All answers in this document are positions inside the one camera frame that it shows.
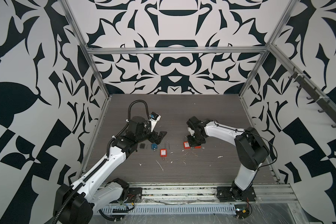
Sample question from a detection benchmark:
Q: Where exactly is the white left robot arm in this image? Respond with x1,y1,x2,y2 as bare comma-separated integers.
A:
51,113,167,224

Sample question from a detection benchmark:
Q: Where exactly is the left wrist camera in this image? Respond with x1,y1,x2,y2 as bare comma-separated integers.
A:
149,112,161,132

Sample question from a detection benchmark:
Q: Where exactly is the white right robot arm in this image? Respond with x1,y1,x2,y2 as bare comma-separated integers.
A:
187,116,270,202

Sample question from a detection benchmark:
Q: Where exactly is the white slotted cable duct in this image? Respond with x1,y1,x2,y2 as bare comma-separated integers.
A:
101,204,236,215

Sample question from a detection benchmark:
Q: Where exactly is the blue padlock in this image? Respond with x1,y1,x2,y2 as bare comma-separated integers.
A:
151,143,158,151

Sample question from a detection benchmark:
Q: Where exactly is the red padlock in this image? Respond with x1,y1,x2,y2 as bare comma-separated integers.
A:
183,136,191,149
160,141,170,160

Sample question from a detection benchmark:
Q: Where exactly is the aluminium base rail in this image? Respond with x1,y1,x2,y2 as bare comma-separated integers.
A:
130,183,298,204

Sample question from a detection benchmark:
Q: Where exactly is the black corrugated cable conduit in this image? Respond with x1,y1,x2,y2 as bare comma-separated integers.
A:
51,99,152,224

